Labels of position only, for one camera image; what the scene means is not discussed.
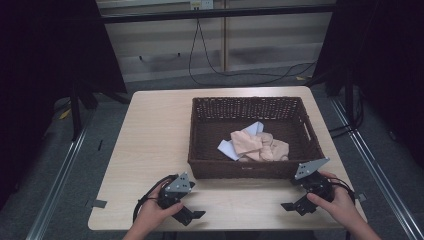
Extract black floor cables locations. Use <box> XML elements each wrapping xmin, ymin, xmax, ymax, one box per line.
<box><xmin>327</xmin><ymin>88</ymin><xmax>365</xmax><ymax>140</ymax></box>

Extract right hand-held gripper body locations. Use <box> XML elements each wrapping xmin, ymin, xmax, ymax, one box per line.
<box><xmin>289</xmin><ymin>157</ymin><xmax>335</xmax><ymax>204</ymax></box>

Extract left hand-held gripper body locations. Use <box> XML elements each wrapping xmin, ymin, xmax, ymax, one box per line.
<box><xmin>157</xmin><ymin>171</ymin><xmax>196</xmax><ymax>210</ymax></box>

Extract black horizontal bar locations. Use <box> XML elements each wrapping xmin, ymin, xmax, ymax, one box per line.
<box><xmin>99</xmin><ymin>4</ymin><xmax>338</xmax><ymax>25</ymax></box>

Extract white wall socket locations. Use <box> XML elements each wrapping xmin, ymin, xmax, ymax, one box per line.
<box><xmin>189</xmin><ymin>0</ymin><xmax>215</xmax><ymax>11</ymax></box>

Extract beige cloth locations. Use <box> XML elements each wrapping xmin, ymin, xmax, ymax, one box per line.
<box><xmin>230</xmin><ymin>129</ymin><xmax>290</xmax><ymax>163</ymax></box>

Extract person's right hand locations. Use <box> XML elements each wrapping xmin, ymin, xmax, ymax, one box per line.
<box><xmin>306</xmin><ymin>171</ymin><xmax>363</xmax><ymax>228</ymax></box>

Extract black metal stand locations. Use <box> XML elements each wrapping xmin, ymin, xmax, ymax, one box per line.
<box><xmin>69</xmin><ymin>78</ymin><xmax>98</xmax><ymax>142</ymax></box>

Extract white cloth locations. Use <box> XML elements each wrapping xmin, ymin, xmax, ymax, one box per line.
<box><xmin>217</xmin><ymin>121</ymin><xmax>265</xmax><ymax>162</ymax></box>

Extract brown wicker basket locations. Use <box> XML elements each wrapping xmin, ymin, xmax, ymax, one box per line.
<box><xmin>187</xmin><ymin>96</ymin><xmax>327</xmax><ymax>180</ymax></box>

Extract black wall cable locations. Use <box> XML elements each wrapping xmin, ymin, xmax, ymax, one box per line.
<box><xmin>187</xmin><ymin>18</ymin><xmax>318</xmax><ymax>87</ymax></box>

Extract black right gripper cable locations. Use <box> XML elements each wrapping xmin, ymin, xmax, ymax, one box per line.
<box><xmin>328</xmin><ymin>177</ymin><xmax>356</xmax><ymax>205</ymax></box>

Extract person's left hand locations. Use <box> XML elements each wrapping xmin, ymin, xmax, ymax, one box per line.
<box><xmin>134</xmin><ymin>181</ymin><xmax>185</xmax><ymax>234</ymax></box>

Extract metal floor rail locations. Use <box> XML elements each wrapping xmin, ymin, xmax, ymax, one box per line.
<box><xmin>25</xmin><ymin>124</ymin><xmax>90</xmax><ymax>240</ymax></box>
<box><xmin>329</xmin><ymin>96</ymin><xmax>424</xmax><ymax>240</ymax></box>

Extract dark curtain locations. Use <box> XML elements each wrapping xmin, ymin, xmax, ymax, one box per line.
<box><xmin>311</xmin><ymin>0</ymin><xmax>424</xmax><ymax>168</ymax></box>
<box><xmin>0</xmin><ymin>0</ymin><xmax>128</xmax><ymax>211</ymax></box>

